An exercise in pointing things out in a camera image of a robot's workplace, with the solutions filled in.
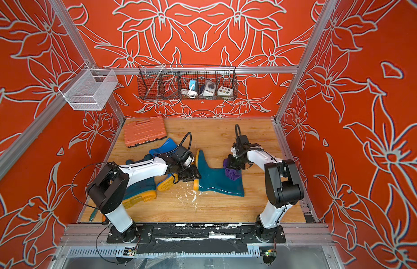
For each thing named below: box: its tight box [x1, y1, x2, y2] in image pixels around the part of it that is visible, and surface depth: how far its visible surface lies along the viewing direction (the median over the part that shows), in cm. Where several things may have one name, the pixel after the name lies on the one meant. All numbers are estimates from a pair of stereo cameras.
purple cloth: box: [223, 158, 242, 182], surface depth 87 cm
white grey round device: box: [202, 80, 217, 97], surface depth 93 cm
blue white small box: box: [188, 79, 197, 91], surface depth 85 cm
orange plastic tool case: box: [123, 115, 168, 148], surface depth 109 cm
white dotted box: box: [217, 85, 234, 96], surface depth 96 cm
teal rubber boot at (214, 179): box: [193, 149, 245, 197], surface depth 89 cm
